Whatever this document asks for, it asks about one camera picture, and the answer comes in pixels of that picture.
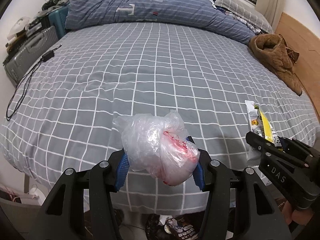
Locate yellow white snack wrapper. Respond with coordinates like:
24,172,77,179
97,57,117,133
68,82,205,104
245,100,282,166

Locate dark brown snack box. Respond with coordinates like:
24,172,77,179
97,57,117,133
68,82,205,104
164,216,198,240

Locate clear plastic bag red stains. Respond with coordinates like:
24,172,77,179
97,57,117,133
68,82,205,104
113,111,200,186

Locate black lined trash bin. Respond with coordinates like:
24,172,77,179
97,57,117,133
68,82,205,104
145,211,204,239

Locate right hand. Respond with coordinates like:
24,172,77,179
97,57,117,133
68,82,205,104
281,201,314,225

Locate grey checked bed mattress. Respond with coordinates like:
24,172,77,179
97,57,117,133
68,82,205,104
0,22,320,215

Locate brown fleece garment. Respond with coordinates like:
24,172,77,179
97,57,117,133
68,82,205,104
248,34,303,96

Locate wooden headboard panel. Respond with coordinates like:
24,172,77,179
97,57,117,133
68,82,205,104
276,13,320,115

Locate striped curtain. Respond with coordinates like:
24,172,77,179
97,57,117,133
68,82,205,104
255,0,285,30

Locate grey checked pillow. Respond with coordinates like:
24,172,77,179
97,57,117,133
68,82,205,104
213,0,274,35

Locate grey hard suitcase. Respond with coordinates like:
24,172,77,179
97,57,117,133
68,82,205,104
3,26,59,87

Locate teal plastic crate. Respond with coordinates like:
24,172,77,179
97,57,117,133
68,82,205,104
48,6,68,39

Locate blue striped duvet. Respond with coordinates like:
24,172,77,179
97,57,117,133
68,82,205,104
66,0,255,44

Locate black charger cable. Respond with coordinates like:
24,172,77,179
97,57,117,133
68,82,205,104
5,44,62,122

